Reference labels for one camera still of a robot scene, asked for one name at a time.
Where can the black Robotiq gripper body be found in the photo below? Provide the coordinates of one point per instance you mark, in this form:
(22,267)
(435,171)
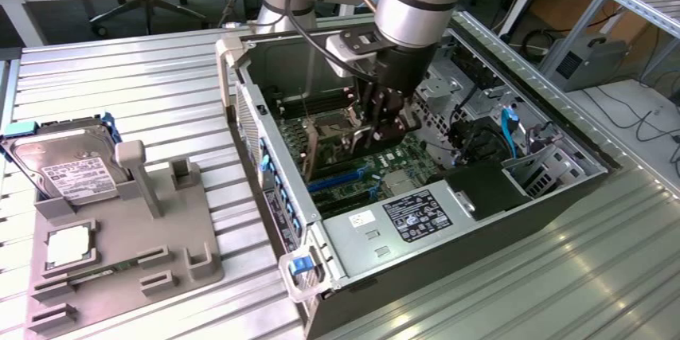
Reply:
(405,69)

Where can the green graphics card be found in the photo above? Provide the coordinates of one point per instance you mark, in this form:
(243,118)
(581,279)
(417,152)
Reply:
(330,149)

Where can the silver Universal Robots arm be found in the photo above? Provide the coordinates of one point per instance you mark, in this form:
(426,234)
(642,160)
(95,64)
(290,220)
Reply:
(410,17)

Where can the metal socket cover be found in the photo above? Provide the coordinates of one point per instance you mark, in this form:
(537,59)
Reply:
(354,111)

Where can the CPU socket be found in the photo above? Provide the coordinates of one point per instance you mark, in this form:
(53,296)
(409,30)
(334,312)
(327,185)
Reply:
(334,127)

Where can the green motherboard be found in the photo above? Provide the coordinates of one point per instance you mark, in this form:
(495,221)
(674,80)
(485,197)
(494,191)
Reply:
(421,159)

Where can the black RAM slot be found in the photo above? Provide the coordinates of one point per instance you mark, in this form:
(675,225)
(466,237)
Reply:
(314,102)
(319,109)

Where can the metal disk bay cage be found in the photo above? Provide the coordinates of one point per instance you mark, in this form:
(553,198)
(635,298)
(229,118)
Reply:
(451,93)

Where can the thin locking lever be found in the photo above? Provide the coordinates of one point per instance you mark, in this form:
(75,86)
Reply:
(306,103)

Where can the silver chipset heatsink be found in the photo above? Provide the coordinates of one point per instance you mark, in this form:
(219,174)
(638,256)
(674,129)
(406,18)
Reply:
(401,181)

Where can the black expansion slot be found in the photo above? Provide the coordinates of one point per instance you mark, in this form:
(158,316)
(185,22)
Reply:
(343,198)
(349,205)

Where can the silver power supply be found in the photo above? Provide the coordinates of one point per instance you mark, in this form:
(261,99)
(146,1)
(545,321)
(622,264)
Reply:
(362,244)

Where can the large brown cardboard panel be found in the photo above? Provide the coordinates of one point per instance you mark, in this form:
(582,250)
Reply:
(558,9)

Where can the grey computer tower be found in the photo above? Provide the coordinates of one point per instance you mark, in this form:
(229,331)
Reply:
(590,61)

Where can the open black PC case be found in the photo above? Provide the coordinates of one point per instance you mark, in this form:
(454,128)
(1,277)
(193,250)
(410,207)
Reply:
(531,236)

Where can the blue case latch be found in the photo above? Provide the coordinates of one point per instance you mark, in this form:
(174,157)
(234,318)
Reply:
(299,265)

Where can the black office chair base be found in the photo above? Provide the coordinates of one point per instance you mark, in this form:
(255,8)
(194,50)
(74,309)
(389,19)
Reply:
(146,7)

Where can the grey plastic parts rack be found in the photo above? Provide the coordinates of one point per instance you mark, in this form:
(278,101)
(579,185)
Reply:
(122,236)

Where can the silver hard disk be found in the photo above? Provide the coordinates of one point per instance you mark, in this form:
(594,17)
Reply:
(70,165)

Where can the green RAM stick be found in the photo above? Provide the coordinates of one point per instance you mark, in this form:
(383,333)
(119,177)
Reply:
(103,271)

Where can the silver CPU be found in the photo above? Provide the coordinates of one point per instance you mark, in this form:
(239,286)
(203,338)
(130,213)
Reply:
(69,245)

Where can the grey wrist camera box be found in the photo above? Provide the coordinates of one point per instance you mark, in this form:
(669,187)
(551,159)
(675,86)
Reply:
(349,49)

